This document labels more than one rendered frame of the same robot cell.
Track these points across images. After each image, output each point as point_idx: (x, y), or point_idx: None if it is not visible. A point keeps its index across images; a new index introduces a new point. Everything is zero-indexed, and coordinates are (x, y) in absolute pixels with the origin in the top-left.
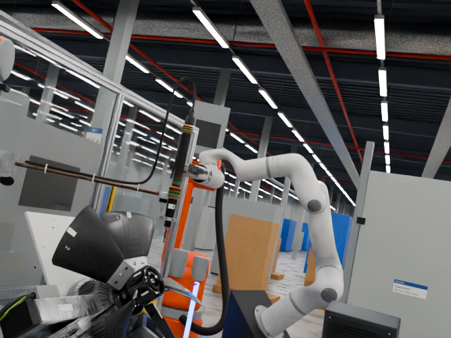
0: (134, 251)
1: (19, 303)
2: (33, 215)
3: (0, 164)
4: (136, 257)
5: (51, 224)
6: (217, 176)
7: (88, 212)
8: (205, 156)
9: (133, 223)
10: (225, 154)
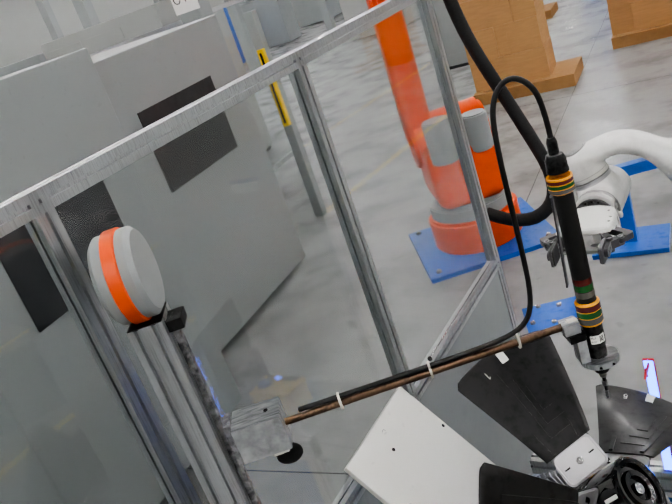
0: (561, 432)
1: (367, 495)
2: (359, 462)
3: (267, 447)
4: (572, 443)
5: (387, 446)
6: (624, 194)
7: (490, 480)
8: (583, 168)
9: (521, 370)
10: (629, 149)
